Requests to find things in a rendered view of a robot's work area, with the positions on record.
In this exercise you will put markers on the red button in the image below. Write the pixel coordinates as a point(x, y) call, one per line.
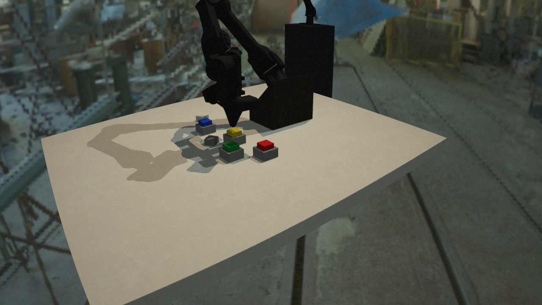
point(265, 150)

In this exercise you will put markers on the blue button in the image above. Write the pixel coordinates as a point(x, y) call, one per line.
point(205, 126)

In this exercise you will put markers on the yellow button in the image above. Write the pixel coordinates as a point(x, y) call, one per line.
point(234, 134)

